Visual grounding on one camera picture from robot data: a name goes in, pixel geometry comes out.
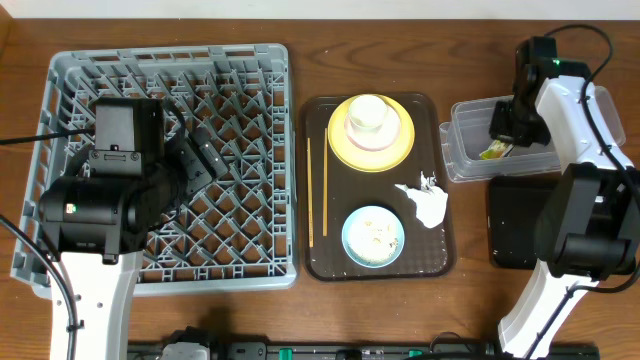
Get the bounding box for yellow green snack wrapper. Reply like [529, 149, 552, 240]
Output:
[480, 140, 514, 160]

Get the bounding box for white paper napkin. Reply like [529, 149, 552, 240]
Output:
[395, 171, 448, 229]

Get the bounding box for light blue bowl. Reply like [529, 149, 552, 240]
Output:
[341, 206, 405, 269]

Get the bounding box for leftover rice with nuts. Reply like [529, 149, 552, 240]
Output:
[348, 213, 399, 263]

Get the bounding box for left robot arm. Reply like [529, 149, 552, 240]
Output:
[38, 97, 228, 359]

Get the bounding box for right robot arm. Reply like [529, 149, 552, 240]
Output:
[489, 35, 639, 359]

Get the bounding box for black waste tray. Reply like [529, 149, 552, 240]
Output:
[487, 176, 559, 270]

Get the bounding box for grey plastic dishwasher rack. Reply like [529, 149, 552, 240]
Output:
[19, 44, 297, 297]

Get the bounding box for left wooden chopstick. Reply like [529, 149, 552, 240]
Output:
[306, 138, 314, 249]

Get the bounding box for wooden chopstick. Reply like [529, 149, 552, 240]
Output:
[322, 128, 329, 237]
[306, 138, 314, 249]

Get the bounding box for right wooden chopstick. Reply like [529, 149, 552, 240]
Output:
[322, 128, 329, 237]

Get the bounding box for pink bowl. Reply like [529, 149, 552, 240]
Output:
[344, 105, 402, 152]

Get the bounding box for dark brown serving tray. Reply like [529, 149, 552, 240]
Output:
[299, 93, 456, 282]

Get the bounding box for white cup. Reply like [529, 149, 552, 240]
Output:
[347, 94, 387, 132]

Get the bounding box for yellow plate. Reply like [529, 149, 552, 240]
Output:
[327, 94, 415, 172]

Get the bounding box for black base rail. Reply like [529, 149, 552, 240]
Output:
[127, 327, 601, 360]

